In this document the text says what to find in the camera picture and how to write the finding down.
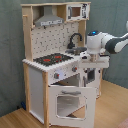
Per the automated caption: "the wooden toy kitchen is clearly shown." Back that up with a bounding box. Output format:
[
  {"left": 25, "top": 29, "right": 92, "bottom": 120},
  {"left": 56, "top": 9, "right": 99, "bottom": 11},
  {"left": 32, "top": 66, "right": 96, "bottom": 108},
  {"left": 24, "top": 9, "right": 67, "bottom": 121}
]
[{"left": 20, "top": 1, "right": 107, "bottom": 128}]

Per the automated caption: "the grey toy sink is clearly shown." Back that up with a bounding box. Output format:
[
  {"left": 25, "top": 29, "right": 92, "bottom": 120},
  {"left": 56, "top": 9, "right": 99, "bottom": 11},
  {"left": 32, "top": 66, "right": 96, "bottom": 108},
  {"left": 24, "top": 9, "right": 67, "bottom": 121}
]
[{"left": 65, "top": 47, "right": 87, "bottom": 55}]

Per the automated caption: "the white oven door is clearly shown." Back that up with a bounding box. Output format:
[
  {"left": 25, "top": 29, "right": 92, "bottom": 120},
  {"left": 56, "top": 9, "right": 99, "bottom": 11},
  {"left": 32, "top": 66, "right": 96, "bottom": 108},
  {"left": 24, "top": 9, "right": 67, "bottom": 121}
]
[{"left": 49, "top": 85, "right": 96, "bottom": 128}]

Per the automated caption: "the black toy stovetop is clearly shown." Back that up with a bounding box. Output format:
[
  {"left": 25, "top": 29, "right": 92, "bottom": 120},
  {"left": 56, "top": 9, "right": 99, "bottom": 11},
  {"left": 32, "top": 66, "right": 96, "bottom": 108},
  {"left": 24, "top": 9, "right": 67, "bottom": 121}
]
[{"left": 34, "top": 53, "right": 71, "bottom": 67}]

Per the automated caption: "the black toy faucet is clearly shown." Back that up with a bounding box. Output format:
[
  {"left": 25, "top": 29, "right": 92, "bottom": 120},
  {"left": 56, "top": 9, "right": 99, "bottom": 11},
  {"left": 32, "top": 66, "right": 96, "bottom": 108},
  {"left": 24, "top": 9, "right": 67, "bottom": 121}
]
[{"left": 66, "top": 32, "right": 83, "bottom": 50}]

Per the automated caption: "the red left stove knob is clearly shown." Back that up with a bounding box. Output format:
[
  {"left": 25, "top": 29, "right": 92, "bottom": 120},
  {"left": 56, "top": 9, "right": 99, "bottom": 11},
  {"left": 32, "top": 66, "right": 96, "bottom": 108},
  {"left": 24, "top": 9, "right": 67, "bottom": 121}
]
[{"left": 54, "top": 73, "right": 60, "bottom": 79}]

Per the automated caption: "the grey range hood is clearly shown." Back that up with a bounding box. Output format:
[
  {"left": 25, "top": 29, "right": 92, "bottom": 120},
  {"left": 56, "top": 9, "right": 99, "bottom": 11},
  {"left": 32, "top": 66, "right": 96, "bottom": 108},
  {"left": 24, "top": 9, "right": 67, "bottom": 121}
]
[{"left": 35, "top": 5, "right": 64, "bottom": 27}]

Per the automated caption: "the grey ice dispenser panel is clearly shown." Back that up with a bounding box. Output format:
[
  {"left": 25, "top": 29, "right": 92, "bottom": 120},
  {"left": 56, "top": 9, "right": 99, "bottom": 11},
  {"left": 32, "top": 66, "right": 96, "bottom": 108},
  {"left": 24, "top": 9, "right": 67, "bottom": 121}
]
[{"left": 87, "top": 68, "right": 95, "bottom": 83}]

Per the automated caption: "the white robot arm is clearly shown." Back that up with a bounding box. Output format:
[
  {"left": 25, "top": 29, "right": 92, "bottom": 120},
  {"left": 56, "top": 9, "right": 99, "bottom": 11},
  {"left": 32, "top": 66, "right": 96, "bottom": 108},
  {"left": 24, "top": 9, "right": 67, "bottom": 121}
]
[{"left": 79, "top": 22, "right": 128, "bottom": 68}]

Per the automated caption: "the white toy microwave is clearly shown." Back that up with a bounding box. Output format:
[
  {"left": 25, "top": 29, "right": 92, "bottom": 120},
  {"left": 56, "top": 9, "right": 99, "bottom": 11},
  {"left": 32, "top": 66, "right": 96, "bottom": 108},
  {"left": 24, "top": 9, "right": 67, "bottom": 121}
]
[{"left": 66, "top": 4, "right": 90, "bottom": 21}]

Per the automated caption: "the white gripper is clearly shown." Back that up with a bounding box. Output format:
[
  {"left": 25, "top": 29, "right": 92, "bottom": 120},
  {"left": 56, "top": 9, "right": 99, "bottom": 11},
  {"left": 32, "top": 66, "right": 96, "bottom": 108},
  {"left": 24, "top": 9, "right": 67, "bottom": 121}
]
[{"left": 79, "top": 54, "right": 109, "bottom": 68}]

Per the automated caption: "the red stove knob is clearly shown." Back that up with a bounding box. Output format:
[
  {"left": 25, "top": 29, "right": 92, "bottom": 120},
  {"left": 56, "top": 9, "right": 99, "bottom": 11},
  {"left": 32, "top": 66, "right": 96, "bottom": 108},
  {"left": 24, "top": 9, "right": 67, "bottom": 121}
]
[
  {"left": 54, "top": 73, "right": 60, "bottom": 79},
  {"left": 71, "top": 66, "right": 78, "bottom": 73}
]

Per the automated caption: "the red right stove knob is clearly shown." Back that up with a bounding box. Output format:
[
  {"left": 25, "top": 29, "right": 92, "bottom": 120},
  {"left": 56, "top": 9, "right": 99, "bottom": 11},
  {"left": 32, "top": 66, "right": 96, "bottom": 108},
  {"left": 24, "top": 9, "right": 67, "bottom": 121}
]
[{"left": 71, "top": 66, "right": 78, "bottom": 73}]

